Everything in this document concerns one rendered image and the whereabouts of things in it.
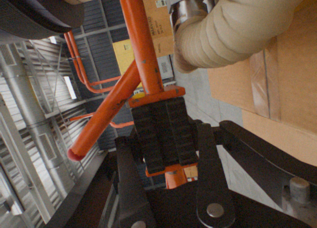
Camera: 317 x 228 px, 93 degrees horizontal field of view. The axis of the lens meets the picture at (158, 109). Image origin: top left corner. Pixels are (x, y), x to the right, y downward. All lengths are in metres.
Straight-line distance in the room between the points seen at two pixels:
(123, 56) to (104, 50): 3.76
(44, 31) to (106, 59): 10.94
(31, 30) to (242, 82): 0.28
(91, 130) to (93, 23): 11.58
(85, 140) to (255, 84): 0.23
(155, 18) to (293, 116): 1.93
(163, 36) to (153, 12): 0.34
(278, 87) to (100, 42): 11.26
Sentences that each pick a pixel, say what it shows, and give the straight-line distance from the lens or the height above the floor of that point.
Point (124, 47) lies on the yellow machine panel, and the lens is 7.65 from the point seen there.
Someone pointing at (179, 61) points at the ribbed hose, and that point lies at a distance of 0.20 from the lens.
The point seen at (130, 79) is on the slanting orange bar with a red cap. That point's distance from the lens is 0.18.
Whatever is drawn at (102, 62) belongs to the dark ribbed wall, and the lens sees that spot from 11.19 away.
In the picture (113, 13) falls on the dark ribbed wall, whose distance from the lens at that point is 11.56.
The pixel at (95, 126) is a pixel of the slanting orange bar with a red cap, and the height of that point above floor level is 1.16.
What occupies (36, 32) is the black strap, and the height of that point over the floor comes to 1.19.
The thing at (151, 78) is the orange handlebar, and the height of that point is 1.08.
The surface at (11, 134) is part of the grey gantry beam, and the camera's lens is 2.84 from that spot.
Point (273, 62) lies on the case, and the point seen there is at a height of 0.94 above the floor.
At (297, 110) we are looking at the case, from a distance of 0.21.
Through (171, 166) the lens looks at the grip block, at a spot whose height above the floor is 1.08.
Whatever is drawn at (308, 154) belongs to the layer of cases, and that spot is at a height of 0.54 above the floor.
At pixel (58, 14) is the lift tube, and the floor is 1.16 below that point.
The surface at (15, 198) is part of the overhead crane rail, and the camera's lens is 2.80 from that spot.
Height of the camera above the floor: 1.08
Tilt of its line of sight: 1 degrees up
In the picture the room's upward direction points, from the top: 104 degrees counter-clockwise
